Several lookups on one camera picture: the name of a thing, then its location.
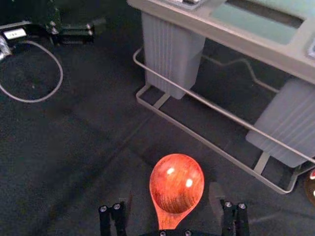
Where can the red-brown wooden spoon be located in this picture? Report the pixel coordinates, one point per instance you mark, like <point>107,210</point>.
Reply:
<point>176,186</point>

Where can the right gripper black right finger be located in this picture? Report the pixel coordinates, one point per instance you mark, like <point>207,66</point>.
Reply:
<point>232,220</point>

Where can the brown round glossy object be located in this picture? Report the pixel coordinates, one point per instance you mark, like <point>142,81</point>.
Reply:
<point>310,189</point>

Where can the grey metal drying rack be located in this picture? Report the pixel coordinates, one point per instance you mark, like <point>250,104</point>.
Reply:
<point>221,27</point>

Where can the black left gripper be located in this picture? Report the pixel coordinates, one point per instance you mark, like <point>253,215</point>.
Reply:
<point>34,33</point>

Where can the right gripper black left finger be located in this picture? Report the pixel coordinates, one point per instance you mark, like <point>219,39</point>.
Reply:
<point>108,221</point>

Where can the black table cloth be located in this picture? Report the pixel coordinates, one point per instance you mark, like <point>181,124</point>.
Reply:
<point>73,147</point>

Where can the grey ribbed plastic cutlery holder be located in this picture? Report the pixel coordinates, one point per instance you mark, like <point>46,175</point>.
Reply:
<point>169,56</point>
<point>288,123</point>

